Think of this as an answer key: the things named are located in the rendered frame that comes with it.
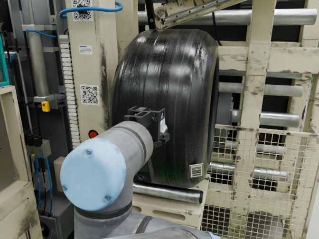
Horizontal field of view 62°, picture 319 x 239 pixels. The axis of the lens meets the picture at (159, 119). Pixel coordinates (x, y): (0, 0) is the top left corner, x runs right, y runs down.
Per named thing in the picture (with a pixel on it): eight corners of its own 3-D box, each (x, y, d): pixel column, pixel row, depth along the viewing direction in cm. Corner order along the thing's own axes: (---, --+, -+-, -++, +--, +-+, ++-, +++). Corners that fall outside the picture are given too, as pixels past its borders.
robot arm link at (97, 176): (55, 209, 38) (52, 142, 35) (98, 173, 49) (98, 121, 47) (116, 224, 35) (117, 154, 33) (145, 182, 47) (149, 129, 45)
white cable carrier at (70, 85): (73, 155, 109) (58, 34, 93) (79, 150, 114) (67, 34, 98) (82, 157, 108) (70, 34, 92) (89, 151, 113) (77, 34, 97)
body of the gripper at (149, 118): (167, 107, 60) (151, 119, 49) (165, 143, 62) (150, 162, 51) (136, 105, 62) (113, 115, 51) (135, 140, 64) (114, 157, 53)
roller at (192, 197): (106, 188, 98) (108, 176, 98) (111, 188, 102) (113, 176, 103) (201, 205, 89) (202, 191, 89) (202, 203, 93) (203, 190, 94)
